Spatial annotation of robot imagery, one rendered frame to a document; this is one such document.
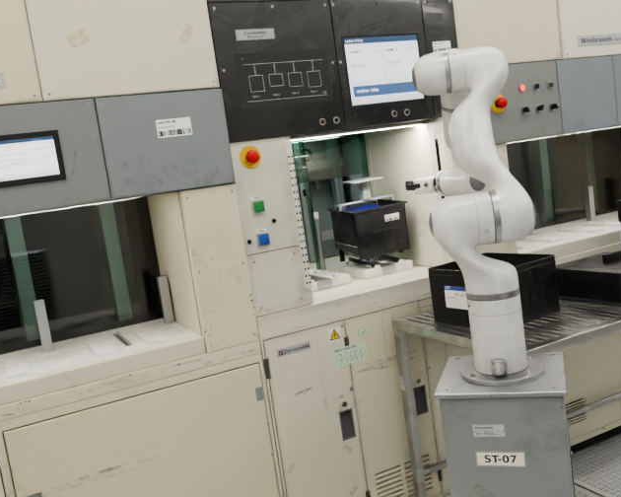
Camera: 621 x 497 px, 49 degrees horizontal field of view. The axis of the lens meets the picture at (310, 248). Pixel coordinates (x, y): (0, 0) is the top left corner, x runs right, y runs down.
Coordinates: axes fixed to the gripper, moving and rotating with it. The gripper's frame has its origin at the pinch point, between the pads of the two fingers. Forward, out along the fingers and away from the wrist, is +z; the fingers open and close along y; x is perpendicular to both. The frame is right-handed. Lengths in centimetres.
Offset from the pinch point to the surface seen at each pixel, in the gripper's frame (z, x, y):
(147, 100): 2, 35, -84
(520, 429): -79, -51, -36
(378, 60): 1.9, 41.7, -7.2
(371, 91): 1.9, 32.1, -11.3
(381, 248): 22.4, -22.4, -2.4
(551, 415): -84, -48, -31
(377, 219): 21.7, -11.3, -3.2
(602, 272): -45, -33, 32
